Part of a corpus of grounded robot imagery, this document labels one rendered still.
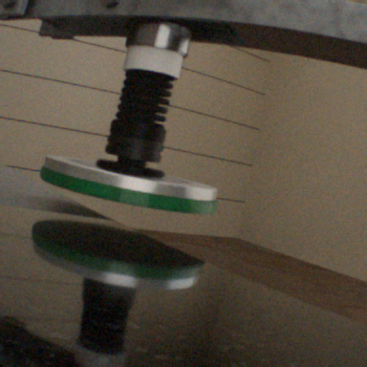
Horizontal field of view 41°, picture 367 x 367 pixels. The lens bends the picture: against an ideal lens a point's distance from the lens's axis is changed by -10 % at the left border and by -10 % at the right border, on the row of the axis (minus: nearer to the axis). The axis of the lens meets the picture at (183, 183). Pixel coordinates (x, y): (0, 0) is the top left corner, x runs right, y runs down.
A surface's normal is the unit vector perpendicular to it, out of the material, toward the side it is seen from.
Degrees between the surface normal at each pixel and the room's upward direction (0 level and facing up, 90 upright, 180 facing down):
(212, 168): 90
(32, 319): 0
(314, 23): 90
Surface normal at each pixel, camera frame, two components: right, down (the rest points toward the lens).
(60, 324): 0.20, -0.98
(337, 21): -0.31, -0.01
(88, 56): 0.56, 0.15
